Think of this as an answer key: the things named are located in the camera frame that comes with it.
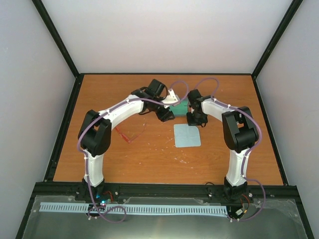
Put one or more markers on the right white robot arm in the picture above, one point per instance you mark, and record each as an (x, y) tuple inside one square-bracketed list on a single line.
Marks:
[(240, 132)]

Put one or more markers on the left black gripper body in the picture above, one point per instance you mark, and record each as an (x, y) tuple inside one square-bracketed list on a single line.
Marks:
[(161, 115)]

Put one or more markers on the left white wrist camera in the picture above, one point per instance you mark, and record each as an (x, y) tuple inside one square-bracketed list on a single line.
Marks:
[(171, 99)]

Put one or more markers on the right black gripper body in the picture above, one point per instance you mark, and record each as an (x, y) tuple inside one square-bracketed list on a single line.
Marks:
[(197, 119)]

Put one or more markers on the blue slotted cable duct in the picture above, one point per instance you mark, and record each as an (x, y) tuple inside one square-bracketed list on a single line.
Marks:
[(149, 210)]

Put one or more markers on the black frame post right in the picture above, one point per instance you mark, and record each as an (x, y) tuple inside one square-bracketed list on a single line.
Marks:
[(284, 23)]

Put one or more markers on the blue cleaning cloth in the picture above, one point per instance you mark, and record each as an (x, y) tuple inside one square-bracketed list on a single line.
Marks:
[(186, 136)]

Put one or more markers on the black frame post left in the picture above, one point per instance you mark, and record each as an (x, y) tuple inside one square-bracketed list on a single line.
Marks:
[(42, 11)]

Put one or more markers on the metal front plate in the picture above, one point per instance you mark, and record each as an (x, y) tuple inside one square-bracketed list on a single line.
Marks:
[(271, 219)]

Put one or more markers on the black frame post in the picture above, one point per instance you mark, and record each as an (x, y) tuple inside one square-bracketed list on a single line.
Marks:
[(284, 23), (42, 11)]

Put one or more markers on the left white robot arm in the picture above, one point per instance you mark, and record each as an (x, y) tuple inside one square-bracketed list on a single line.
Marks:
[(94, 137)]

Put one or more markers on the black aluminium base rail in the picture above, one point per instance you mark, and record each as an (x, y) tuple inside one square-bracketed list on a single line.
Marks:
[(207, 193)]

